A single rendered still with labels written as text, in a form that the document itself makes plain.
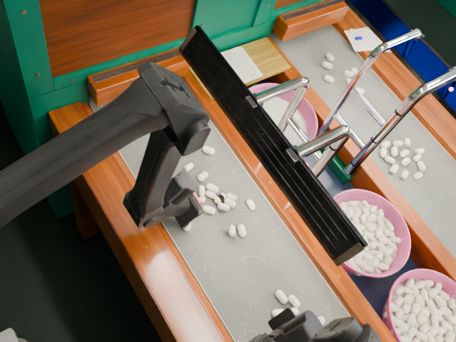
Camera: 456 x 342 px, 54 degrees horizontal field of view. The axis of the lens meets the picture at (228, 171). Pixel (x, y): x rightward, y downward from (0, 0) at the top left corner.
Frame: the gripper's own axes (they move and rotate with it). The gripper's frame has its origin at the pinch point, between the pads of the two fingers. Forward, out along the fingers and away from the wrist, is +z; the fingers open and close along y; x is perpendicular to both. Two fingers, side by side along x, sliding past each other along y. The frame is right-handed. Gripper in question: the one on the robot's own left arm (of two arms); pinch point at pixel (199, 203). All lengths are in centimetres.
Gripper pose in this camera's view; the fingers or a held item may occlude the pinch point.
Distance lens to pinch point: 122.0
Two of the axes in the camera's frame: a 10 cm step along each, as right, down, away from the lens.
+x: -7.0, 6.2, 3.6
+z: 4.8, 0.3, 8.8
